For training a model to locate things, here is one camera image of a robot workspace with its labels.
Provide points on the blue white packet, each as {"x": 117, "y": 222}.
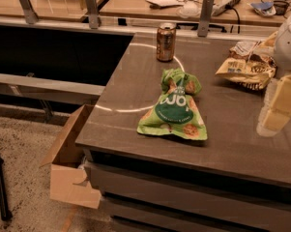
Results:
{"x": 264, "y": 8}

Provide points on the grey metal bracket right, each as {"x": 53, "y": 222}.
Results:
{"x": 205, "y": 17}

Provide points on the cardboard box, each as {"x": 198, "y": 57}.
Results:
{"x": 68, "y": 181}

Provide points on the green chip bag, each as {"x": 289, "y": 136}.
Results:
{"x": 175, "y": 111}

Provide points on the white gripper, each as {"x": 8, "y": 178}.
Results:
{"x": 288, "y": 45}

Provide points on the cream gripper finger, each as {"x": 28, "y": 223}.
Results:
{"x": 274, "y": 121}

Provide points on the brown chip bag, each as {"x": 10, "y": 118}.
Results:
{"x": 250, "y": 64}

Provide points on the black chair leg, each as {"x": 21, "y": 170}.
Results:
{"x": 5, "y": 212}

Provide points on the grey metal bracket left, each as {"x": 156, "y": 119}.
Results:
{"x": 29, "y": 13}

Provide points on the grey metal bracket middle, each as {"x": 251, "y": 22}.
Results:
{"x": 93, "y": 14}

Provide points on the white power strip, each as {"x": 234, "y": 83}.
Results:
{"x": 223, "y": 5}

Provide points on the grey drawer cabinet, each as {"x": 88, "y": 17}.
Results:
{"x": 144, "y": 195}

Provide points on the brown soda can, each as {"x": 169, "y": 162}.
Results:
{"x": 166, "y": 36}

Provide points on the grey metal bracket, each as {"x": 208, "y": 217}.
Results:
{"x": 93, "y": 14}
{"x": 205, "y": 17}
{"x": 29, "y": 13}

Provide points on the white paper sheets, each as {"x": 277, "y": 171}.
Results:
{"x": 158, "y": 4}

